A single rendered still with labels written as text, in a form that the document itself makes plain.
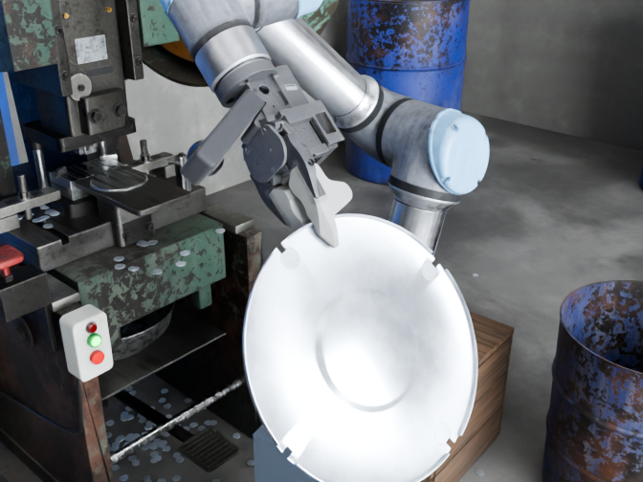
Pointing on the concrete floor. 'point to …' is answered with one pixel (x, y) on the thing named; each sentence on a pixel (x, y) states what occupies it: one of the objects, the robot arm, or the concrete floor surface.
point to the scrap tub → (597, 386)
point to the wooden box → (475, 445)
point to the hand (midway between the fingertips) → (321, 241)
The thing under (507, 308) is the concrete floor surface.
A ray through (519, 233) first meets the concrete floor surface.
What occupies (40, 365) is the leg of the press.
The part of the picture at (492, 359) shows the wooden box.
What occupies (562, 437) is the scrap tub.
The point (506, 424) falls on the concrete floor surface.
